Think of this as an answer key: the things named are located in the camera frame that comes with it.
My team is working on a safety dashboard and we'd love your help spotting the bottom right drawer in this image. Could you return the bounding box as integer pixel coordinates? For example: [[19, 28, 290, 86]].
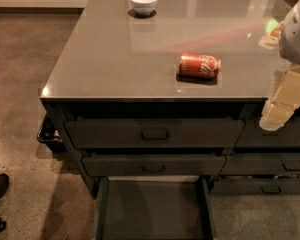
[[211, 178, 300, 195]]

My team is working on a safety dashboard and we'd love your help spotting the red coke can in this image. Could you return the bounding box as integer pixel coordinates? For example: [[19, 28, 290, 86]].
[[177, 53, 221, 79]]

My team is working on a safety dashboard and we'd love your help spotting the black bin beside cabinet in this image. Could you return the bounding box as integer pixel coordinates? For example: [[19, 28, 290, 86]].
[[37, 115, 66, 152]]

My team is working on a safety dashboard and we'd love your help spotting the open bottom left drawer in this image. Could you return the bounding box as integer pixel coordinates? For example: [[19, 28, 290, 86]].
[[92, 176, 218, 240]]

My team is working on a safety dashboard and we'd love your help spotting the dark grey drawer cabinet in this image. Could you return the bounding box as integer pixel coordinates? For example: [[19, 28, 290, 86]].
[[41, 0, 300, 240]]

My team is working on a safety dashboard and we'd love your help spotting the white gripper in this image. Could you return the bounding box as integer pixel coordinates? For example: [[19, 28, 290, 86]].
[[259, 0, 300, 131]]

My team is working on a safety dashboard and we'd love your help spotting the top right drawer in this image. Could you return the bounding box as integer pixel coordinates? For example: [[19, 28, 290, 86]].
[[236, 117, 300, 148]]

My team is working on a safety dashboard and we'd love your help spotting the white ceramic bowl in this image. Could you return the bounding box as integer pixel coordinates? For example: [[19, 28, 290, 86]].
[[129, 0, 158, 16]]

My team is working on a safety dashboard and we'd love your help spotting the middle left drawer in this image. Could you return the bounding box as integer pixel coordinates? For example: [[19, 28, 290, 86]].
[[82, 154, 225, 176]]

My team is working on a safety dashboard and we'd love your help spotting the top left drawer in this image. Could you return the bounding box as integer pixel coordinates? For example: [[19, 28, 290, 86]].
[[65, 118, 245, 149]]

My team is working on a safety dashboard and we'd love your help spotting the middle right drawer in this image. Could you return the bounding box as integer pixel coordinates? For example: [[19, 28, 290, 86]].
[[220, 153, 300, 176]]

